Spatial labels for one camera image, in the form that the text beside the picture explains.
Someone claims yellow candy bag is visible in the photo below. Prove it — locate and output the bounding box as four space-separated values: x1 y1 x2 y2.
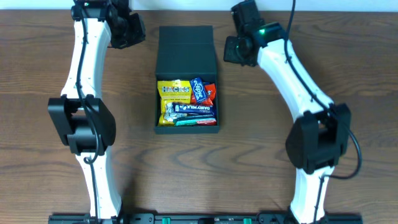
157 80 192 126

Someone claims dark blue Eclipse gum pack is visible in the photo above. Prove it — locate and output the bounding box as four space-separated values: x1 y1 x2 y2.
190 77 208 103

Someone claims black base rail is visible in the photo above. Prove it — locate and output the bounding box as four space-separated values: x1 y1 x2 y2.
47 213 363 224

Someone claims red Hacks candy bag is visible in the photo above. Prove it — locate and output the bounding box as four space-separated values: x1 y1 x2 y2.
190 82 216 109

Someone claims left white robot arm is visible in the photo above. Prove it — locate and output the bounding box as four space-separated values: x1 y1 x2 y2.
48 0 146 223

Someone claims blue chocolate bar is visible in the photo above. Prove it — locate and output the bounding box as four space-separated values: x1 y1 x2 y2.
172 103 216 115

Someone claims black gift box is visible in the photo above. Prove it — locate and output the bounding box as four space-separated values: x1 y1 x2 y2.
154 26 220 134

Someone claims green candy bar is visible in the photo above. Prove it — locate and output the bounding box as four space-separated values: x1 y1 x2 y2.
174 115 217 126

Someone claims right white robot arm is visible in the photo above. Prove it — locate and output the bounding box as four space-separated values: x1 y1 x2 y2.
223 1 351 223

